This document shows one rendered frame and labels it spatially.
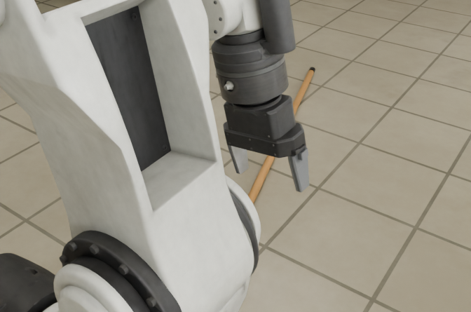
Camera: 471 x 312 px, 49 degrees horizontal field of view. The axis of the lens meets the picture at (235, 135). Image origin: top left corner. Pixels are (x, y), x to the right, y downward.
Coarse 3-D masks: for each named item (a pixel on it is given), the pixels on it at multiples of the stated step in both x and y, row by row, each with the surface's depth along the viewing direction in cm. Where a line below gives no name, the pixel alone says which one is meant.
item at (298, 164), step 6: (306, 150) 67; (288, 156) 67; (294, 156) 66; (300, 156) 67; (306, 156) 67; (294, 162) 67; (300, 162) 68; (306, 162) 69; (294, 168) 67; (300, 168) 68; (306, 168) 69; (294, 174) 68; (300, 174) 68; (306, 174) 69; (294, 180) 69; (300, 180) 69; (306, 180) 70; (300, 186) 69; (306, 186) 70
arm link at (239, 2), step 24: (216, 0) 56; (240, 0) 57; (264, 0) 58; (288, 0) 58; (216, 24) 57; (240, 24) 59; (264, 24) 59; (288, 24) 59; (216, 48) 63; (240, 48) 61; (264, 48) 61; (288, 48) 60; (240, 72) 62
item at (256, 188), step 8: (312, 72) 219; (304, 80) 213; (304, 88) 207; (296, 96) 202; (296, 104) 196; (272, 160) 167; (264, 168) 162; (264, 176) 160; (256, 184) 155; (256, 192) 153
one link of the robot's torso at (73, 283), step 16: (240, 192) 53; (256, 224) 54; (64, 272) 44; (80, 272) 43; (64, 288) 44; (80, 288) 43; (96, 288) 42; (112, 288) 42; (240, 288) 59; (64, 304) 45; (80, 304) 43; (96, 304) 42; (112, 304) 41; (240, 304) 61
